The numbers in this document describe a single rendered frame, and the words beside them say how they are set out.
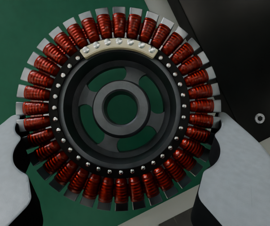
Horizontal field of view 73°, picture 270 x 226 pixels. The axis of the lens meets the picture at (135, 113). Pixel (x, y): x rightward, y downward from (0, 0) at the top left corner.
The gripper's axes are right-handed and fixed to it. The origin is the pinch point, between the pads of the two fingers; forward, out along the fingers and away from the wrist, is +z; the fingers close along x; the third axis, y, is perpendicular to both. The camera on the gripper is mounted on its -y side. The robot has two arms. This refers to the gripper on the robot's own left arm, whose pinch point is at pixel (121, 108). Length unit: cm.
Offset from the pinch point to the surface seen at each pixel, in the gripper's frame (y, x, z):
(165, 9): -5.4, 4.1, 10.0
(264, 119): 2.9, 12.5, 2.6
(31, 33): -3.4, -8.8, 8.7
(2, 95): 1.8, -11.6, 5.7
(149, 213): 12.3, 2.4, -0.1
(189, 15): -5.1, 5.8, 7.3
